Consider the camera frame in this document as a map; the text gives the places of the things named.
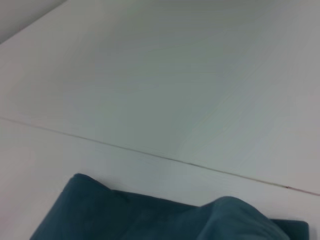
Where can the teal blue t-shirt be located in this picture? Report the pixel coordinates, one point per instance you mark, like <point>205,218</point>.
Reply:
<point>150,217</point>

